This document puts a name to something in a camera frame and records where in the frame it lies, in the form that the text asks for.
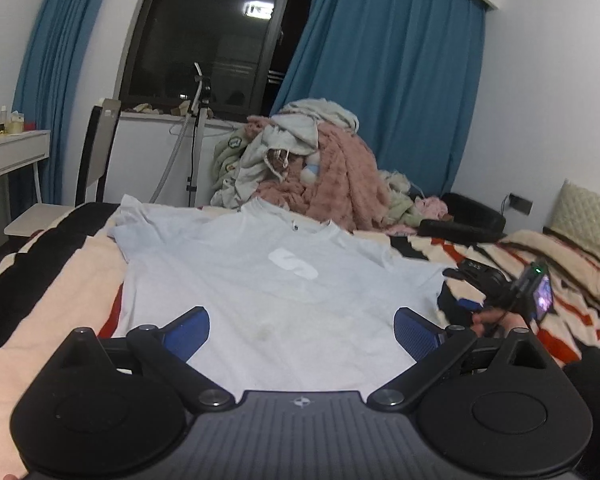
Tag white t-shirt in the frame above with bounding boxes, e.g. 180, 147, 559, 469
110, 196, 443, 396

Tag person's right hand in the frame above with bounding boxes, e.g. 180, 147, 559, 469
471, 309, 528, 337

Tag beige quilted headboard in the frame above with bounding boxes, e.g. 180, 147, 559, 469
548, 180, 600, 258

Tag black armchair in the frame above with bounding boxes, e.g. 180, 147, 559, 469
417, 193, 506, 246

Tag striped fleece bed blanket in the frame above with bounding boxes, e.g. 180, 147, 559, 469
0, 204, 600, 479

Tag small pink garment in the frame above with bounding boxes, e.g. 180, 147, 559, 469
414, 196, 449, 220

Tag pale green garment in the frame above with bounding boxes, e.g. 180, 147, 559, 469
379, 170, 424, 228

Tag pink fluffy blanket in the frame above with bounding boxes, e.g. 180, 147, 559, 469
254, 125, 417, 234

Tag grey black chair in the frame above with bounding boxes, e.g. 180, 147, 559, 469
4, 99, 121, 238

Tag white dressing table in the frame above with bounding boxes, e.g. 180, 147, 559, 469
0, 129, 53, 264

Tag grey white hoodie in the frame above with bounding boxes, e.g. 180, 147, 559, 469
210, 99, 360, 209

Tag silver tripod with phone holder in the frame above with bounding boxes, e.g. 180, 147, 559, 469
149, 62, 211, 204

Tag cosmetic bottles on table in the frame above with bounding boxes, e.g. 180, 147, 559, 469
0, 106, 35, 136

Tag right blue curtain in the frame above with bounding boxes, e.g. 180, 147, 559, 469
273, 0, 488, 195

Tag blue curtain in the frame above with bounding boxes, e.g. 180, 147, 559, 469
14, 0, 104, 203
273, 0, 488, 195

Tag left blue curtain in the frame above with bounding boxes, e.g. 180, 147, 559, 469
14, 0, 104, 203

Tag dark window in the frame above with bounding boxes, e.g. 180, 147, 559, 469
120, 0, 311, 120

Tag black wall socket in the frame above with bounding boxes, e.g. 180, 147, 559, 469
508, 194, 533, 216

